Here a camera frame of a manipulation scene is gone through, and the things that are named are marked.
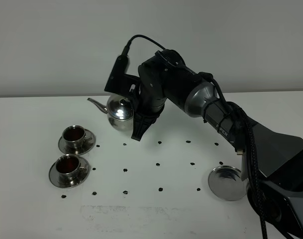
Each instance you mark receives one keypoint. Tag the far stainless steel teacup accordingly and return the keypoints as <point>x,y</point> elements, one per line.
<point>75,136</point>

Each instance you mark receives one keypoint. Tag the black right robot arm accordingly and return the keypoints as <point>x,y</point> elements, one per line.
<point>271,162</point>

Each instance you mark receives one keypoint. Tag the stainless steel teapot saucer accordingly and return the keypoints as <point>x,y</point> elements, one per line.
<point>226,183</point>

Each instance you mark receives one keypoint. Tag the stainless steel teacup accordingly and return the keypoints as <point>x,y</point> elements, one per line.
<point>75,136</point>
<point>70,166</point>

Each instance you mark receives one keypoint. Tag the far stainless steel saucer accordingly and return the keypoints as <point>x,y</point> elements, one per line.
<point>90,142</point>

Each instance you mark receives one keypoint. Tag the near stainless steel saucer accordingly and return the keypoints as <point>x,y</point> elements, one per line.
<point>61,182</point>

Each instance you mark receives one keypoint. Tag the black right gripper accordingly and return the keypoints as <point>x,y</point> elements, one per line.
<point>147,99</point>

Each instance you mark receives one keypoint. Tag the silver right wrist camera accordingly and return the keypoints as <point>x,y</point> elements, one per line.
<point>119,82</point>

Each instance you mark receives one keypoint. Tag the near stainless steel teacup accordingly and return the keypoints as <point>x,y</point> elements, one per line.
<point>70,166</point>

